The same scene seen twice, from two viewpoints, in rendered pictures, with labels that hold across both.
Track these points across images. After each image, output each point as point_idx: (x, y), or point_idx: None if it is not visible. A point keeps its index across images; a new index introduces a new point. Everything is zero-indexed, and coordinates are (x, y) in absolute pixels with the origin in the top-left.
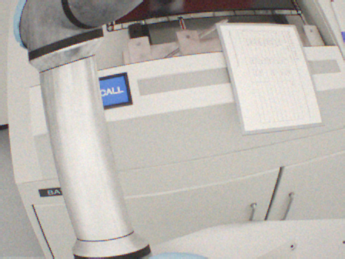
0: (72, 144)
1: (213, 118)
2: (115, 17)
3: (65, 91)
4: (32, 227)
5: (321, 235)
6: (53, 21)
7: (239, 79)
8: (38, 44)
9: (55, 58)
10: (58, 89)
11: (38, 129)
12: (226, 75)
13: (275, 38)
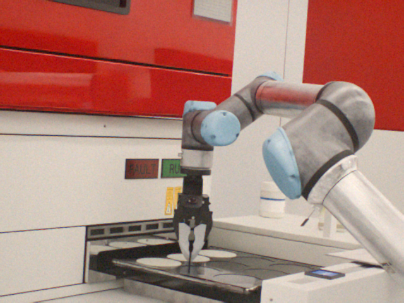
0: (396, 213)
1: (379, 290)
2: (370, 134)
3: (369, 185)
4: None
5: None
6: (332, 136)
7: (377, 262)
8: (331, 154)
9: (350, 163)
10: (364, 184)
11: (308, 288)
12: (364, 267)
13: (363, 252)
